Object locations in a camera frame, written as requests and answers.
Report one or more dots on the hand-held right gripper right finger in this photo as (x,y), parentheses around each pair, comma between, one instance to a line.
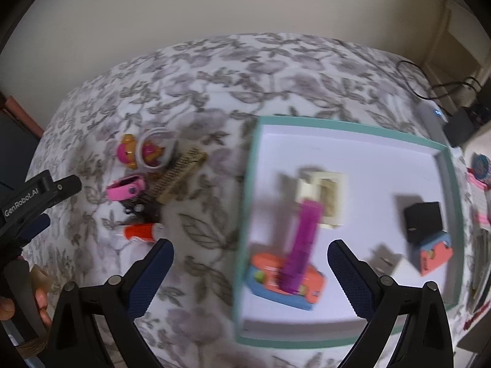
(349,276)

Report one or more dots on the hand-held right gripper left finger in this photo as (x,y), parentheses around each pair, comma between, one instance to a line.
(149,276)

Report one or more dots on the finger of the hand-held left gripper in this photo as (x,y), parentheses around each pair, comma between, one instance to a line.
(63,188)
(34,228)

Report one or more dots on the white charger plug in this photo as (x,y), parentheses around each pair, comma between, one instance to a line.
(385,262)

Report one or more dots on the red white small bottle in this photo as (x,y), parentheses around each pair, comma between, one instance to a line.
(140,233)

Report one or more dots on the purple comb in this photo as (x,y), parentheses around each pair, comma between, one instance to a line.
(301,245)

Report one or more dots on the pink oblong case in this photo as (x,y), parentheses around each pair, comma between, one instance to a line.
(122,189)

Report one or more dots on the pink orange toy bear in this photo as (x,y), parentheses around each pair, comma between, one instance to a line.
(126,153)

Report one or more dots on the cream hair claw clip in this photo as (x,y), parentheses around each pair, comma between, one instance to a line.
(333,199)

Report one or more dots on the white round plastic toy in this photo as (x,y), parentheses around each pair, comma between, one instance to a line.
(144,163)

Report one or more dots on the large blue orange plastic case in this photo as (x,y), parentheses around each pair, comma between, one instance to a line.
(264,283)

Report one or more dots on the small salmon blue plastic case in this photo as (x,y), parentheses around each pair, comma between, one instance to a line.
(435,257)

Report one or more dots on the black square box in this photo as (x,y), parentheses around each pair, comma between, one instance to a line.
(424,222)

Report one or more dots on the gold black patterned case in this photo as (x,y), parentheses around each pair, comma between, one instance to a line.
(178,172)

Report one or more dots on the teal white shallow box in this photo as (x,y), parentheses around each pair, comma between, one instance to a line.
(383,168)

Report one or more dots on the person's left hand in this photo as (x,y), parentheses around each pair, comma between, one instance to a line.
(41,299)

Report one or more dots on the dark cabinet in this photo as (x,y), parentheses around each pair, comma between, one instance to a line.
(15,149)

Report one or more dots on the black hair clip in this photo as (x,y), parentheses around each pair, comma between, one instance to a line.
(144,209)

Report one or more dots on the red-brown board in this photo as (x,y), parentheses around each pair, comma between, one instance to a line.
(23,117)

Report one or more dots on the floral grey white blanket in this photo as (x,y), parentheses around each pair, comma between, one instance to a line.
(191,84)

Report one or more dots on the round patterned tin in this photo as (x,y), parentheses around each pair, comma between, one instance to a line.
(482,166)

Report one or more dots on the white device with blue light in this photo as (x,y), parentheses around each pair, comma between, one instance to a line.
(431,117)

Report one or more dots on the black power adapter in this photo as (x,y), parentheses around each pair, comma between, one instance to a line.
(460,126)

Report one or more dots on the cream wooden shelf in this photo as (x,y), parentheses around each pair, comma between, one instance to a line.
(466,38)

